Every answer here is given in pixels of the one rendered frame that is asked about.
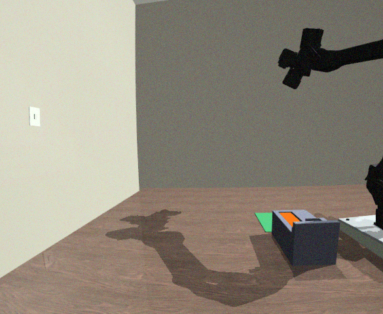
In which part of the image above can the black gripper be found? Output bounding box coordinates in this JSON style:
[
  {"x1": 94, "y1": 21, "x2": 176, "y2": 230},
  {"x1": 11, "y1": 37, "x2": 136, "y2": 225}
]
[{"x1": 282, "y1": 49, "x2": 304, "y2": 89}]

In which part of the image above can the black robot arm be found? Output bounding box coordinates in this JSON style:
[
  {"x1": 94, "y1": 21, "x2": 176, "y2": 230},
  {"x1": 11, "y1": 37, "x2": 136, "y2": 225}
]
[{"x1": 278, "y1": 28, "x2": 383, "y2": 230}]

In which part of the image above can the orange l-shaped part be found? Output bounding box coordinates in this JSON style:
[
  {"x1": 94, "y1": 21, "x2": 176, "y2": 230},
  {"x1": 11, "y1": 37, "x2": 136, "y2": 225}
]
[{"x1": 280, "y1": 213, "x2": 300, "y2": 227}]

